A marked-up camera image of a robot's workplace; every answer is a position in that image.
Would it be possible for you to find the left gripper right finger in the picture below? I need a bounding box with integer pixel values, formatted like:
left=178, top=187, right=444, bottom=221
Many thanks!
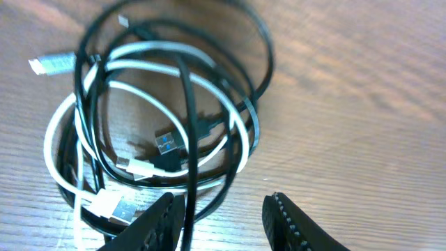
left=262, top=192, right=348, bottom=251

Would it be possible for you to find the white usb cable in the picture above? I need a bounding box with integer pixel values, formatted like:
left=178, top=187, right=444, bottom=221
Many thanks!
left=27, top=40, right=251, bottom=251

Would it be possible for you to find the black usb cable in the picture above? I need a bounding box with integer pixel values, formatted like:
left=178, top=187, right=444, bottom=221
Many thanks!
left=55, top=0, right=276, bottom=251

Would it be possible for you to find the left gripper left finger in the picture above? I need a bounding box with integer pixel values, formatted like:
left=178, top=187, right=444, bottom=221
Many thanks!
left=98, top=192, right=185, bottom=251

